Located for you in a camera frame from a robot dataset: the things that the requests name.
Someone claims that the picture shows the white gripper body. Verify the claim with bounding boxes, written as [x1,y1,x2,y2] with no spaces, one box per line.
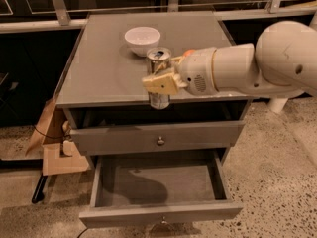
[178,48,217,96]

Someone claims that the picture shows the silver redbull can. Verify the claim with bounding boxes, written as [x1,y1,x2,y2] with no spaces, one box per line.
[147,47,171,110]

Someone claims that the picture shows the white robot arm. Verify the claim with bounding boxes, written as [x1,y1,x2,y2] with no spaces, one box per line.
[142,21,317,98]

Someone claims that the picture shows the grey top drawer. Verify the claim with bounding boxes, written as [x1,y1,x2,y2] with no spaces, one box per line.
[71,121,245,156]

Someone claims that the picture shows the grey drawer cabinet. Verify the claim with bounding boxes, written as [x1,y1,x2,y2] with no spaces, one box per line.
[53,10,264,171]

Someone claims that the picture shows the grey open middle drawer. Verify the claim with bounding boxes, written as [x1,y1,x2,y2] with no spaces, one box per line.
[79,150,242,228]

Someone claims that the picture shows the orange fruit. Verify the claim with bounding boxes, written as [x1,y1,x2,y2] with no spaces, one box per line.
[183,49,195,57]

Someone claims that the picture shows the white ceramic bowl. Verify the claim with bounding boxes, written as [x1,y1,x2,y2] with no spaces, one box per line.
[125,27,160,57]

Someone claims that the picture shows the metal window railing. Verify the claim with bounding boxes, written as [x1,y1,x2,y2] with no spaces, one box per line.
[0,0,317,34]

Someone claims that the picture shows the brown cardboard pieces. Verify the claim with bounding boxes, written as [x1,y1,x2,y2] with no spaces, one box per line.
[26,96,90,176]

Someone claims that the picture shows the white diagonal post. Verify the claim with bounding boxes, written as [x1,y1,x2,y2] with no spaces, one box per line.
[267,98,288,113]

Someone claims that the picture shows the black cable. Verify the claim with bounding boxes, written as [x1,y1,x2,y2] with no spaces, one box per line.
[31,122,72,140]

